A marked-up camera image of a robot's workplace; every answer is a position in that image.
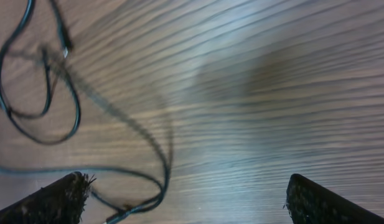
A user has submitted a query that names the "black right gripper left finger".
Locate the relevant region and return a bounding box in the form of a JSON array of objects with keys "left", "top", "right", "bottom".
[{"left": 0, "top": 172, "right": 94, "bottom": 224}]

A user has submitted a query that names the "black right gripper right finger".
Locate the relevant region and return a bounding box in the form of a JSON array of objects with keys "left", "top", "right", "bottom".
[{"left": 285, "top": 174, "right": 384, "bottom": 224}]

